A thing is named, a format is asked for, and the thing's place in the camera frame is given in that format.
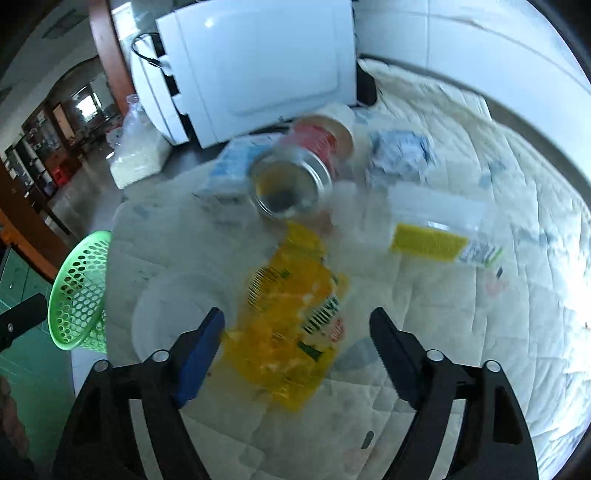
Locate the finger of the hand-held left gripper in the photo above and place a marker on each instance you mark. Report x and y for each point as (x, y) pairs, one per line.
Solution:
(23, 321)

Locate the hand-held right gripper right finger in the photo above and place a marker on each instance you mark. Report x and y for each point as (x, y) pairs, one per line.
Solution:
(393, 357)

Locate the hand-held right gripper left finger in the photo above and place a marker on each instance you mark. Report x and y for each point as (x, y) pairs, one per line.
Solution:
(198, 362)

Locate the green plastic mesh basket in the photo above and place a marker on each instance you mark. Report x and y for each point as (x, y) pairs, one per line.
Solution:
(78, 295)

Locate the white plastic bowl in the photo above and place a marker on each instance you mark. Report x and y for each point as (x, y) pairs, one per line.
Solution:
(175, 304)

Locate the yellow snack packet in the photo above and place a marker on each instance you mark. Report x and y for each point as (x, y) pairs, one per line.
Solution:
(286, 318)

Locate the blue and white carton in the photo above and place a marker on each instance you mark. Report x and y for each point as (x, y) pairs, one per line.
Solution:
(231, 168)

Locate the red and silver soda can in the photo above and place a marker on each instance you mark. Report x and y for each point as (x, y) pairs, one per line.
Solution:
(288, 182)

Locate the blue white packet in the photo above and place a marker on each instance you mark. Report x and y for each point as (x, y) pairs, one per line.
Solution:
(401, 154)

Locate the red paper cup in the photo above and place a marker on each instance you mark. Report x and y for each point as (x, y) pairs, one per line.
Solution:
(323, 134)

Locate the green drawer cabinet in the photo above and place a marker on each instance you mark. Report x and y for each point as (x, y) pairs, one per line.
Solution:
(27, 374)

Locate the cream quilted mat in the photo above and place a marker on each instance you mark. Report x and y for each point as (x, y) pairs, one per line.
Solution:
(461, 332)

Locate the clear bag of rice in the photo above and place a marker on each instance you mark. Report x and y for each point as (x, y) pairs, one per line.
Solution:
(136, 152)

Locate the white microwave oven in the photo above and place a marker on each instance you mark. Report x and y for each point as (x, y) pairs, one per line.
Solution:
(258, 64)

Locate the brown wooden door frame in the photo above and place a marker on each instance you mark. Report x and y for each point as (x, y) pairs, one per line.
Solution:
(108, 41)

